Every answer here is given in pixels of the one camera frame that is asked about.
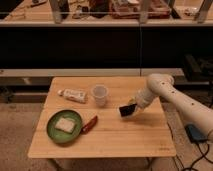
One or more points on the white tube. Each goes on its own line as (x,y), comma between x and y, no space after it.
(73,95)

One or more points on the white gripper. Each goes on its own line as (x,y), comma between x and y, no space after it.
(142,99)

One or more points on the blue power adapter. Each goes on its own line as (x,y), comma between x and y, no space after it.
(194,135)

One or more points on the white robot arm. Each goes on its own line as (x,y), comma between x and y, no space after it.
(162,85)

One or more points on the black eraser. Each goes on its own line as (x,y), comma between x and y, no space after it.
(127,110)

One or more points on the green plate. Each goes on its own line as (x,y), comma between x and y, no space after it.
(59,136)

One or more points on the white sponge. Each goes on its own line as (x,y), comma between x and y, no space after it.
(65,124)

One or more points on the red chili pepper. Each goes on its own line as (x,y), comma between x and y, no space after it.
(86,128)

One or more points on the wooden table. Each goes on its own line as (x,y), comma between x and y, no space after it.
(145,135)

